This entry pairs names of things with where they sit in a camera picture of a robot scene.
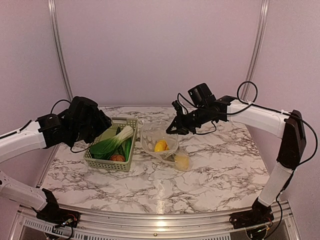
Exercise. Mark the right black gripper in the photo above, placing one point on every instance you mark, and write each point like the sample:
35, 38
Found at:
177, 122

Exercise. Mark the dark green cucumber toy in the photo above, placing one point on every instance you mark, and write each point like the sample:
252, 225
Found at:
120, 148

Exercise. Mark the bright green pepper toy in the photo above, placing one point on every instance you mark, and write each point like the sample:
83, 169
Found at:
127, 148

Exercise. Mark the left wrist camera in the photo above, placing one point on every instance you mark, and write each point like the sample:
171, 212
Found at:
80, 107

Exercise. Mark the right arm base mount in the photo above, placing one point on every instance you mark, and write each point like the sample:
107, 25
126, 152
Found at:
258, 214

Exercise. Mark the orange yellow mango toy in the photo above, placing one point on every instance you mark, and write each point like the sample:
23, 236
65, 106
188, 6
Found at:
161, 146

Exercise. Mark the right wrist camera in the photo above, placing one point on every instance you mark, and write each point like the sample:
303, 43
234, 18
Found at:
201, 95

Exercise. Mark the left aluminium frame post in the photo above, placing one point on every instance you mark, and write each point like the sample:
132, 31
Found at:
59, 49

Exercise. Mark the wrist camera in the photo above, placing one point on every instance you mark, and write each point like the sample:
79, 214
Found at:
201, 95
80, 107

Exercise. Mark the aluminium frame post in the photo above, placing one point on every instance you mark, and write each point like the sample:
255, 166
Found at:
261, 27
59, 49

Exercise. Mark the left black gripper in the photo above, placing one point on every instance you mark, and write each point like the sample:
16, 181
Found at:
103, 122

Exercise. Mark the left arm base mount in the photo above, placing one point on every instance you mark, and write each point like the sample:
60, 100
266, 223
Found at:
54, 214

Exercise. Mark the front aluminium rail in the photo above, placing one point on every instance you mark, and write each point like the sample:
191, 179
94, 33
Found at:
107, 225

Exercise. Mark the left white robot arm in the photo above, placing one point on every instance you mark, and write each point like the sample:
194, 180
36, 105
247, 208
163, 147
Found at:
45, 132

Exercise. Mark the clear zip top bag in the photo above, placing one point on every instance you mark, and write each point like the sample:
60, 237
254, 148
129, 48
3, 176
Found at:
151, 133

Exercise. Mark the yellow lemon toy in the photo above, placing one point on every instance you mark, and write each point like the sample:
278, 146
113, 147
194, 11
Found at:
182, 162

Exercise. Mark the green bok choy toy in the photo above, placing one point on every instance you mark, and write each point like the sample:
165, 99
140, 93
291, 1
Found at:
106, 148

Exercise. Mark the green perforated plastic basket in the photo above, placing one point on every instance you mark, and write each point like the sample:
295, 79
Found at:
110, 132

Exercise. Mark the right aluminium frame post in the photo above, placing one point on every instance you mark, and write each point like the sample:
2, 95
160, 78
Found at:
261, 27

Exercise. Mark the brown orange round toy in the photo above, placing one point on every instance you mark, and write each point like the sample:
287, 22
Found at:
117, 158

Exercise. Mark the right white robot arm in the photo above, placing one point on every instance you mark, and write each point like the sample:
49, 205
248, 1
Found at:
286, 128

